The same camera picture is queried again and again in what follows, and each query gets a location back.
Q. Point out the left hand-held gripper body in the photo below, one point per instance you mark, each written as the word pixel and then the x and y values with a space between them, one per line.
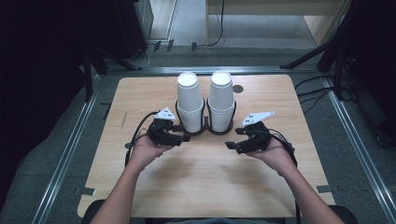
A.
pixel 162 133

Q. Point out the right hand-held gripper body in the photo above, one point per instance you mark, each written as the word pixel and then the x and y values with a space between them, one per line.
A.
pixel 253 141

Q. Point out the stack of white paper cups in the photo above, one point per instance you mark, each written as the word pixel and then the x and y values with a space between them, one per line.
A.
pixel 221 99
pixel 189 99

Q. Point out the person's left hand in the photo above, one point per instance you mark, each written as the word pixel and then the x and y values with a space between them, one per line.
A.
pixel 144 152

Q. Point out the person's right hand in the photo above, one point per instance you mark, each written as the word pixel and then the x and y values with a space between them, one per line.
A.
pixel 277 155

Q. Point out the dark round table grommet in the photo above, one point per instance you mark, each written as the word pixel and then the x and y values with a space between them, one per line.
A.
pixel 238 88

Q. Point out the black metal stand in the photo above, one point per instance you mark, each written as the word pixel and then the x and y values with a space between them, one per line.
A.
pixel 88 74

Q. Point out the person's left leg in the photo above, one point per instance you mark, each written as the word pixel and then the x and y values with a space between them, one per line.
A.
pixel 91 213

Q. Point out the person's leg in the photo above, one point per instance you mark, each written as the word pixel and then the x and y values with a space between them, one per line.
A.
pixel 91 213
pixel 345 216

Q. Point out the black cabinet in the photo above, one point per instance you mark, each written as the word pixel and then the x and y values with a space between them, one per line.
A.
pixel 132 28

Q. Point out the person's right leg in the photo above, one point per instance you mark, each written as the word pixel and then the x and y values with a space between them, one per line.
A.
pixel 345 216

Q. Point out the black tripod stand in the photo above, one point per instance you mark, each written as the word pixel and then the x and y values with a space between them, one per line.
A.
pixel 333 43

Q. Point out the light wooden desk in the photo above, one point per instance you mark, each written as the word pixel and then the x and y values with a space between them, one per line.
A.
pixel 317 25

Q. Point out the aluminium floor rail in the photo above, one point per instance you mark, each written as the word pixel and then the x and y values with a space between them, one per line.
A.
pixel 358 140
pixel 65 155
pixel 211 70

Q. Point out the grey table bracket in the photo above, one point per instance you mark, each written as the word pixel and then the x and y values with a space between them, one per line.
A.
pixel 86 191
pixel 325 188

